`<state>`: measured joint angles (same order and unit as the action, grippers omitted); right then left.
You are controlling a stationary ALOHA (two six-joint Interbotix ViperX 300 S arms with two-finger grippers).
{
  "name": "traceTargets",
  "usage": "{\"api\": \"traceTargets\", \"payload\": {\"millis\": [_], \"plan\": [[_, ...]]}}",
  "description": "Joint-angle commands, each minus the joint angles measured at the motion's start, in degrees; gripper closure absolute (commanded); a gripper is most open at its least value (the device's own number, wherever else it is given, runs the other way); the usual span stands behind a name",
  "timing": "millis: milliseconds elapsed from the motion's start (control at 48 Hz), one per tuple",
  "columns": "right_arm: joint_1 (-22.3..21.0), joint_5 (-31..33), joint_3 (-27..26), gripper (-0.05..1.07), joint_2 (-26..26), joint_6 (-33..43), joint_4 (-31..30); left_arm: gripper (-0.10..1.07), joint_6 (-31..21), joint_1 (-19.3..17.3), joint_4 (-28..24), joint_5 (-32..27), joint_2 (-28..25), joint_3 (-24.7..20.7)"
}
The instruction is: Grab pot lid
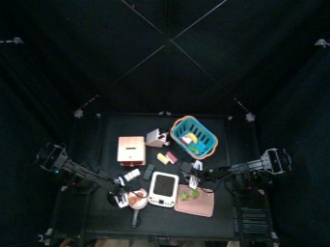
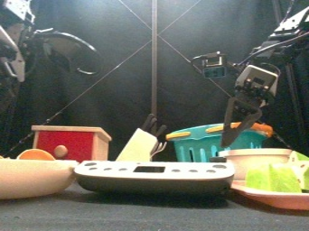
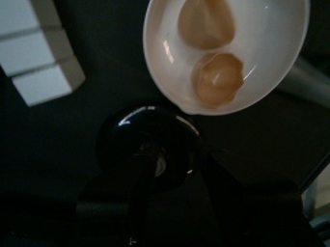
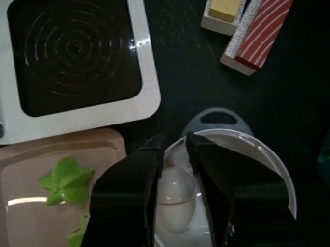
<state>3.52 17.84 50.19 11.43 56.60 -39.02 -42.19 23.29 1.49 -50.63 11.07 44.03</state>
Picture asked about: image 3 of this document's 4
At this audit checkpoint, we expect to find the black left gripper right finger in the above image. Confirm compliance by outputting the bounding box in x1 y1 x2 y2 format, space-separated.
198 138 255 247

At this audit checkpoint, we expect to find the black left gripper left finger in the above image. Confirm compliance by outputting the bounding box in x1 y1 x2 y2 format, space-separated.
126 146 162 247

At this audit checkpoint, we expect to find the tan toy bread roll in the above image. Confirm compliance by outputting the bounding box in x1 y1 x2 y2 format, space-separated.
193 52 246 107

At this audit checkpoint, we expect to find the white box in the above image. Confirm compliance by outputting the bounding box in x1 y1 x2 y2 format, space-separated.
0 0 63 37
11 55 88 108
0 27 75 77

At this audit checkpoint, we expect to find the white bowl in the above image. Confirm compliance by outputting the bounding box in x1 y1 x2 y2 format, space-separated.
142 0 311 117

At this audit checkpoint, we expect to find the pale toy bread piece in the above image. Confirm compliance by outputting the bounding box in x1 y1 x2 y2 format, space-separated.
176 0 238 51

